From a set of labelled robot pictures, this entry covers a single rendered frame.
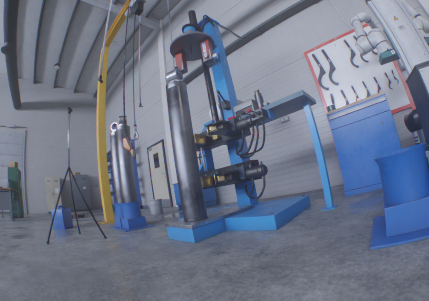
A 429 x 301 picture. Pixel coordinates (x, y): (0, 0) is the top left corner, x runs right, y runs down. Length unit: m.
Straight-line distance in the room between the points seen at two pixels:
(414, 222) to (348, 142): 1.47
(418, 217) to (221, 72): 2.51
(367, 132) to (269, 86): 2.42
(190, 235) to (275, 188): 2.58
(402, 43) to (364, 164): 1.25
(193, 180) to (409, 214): 1.55
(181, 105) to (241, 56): 3.06
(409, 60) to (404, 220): 1.44
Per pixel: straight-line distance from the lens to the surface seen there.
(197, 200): 1.79
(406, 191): 1.02
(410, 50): 2.16
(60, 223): 3.83
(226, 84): 2.64
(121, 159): 2.98
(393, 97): 3.57
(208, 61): 2.44
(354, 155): 2.32
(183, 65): 2.61
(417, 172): 1.03
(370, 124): 2.32
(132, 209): 2.89
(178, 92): 2.00
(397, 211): 1.03
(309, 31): 4.23
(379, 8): 2.35
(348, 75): 3.68
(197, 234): 1.69
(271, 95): 4.10
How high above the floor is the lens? 0.42
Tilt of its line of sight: 13 degrees up
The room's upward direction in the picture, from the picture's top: 10 degrees counter-clockwise
